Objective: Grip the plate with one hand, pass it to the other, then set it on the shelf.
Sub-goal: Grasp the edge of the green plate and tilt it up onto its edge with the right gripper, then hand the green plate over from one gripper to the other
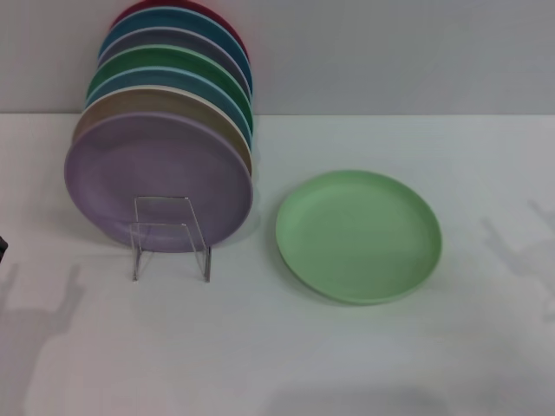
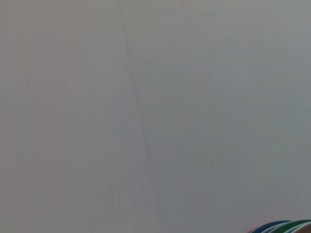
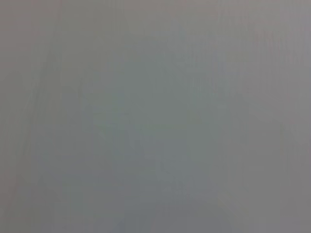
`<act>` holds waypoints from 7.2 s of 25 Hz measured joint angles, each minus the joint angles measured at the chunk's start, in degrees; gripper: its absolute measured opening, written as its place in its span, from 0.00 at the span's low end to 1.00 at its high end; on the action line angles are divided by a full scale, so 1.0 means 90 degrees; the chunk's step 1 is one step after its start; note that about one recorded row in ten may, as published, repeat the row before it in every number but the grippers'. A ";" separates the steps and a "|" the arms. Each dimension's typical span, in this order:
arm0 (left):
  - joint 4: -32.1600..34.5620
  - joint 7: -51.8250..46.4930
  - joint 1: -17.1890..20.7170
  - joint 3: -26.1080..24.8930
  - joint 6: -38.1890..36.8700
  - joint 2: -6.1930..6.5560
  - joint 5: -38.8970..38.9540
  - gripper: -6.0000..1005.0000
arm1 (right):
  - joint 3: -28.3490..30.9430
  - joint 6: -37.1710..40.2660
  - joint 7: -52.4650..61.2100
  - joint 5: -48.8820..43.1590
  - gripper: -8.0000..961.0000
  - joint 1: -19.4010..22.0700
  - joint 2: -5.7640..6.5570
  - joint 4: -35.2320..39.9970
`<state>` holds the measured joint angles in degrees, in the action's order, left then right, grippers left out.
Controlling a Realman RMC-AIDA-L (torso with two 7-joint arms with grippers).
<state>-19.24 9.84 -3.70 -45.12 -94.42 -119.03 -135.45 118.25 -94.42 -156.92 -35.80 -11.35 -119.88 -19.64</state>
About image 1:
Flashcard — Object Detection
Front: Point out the light green plate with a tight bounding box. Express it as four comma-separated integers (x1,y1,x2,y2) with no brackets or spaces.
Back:
275,168,444,307

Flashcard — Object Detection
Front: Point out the purple plate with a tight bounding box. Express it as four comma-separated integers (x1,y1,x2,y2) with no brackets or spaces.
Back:
63,110,255,255

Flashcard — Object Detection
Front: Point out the beige plate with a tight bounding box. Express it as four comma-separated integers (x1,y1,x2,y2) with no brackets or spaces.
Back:
71,85,254,175

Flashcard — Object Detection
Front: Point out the clear acrylic plate rack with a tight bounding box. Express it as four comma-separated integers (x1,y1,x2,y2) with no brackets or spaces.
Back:
129,195,213,284

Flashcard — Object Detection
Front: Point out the light blue plate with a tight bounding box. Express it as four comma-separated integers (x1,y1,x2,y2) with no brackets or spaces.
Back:
84,66,254,140

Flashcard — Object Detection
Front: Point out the dark green plate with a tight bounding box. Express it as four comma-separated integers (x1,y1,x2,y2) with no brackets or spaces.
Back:
85,43,254,119

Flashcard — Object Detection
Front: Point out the grey lavender plate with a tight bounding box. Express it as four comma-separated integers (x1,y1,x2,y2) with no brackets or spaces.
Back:
96,27,245,82

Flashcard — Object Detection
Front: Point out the teal blue plate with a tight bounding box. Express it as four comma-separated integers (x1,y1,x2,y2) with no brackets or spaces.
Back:
97,5,254,99

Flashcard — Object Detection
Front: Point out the maroon red plate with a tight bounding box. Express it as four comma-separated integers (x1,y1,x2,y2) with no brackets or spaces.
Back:
109,0,251,67

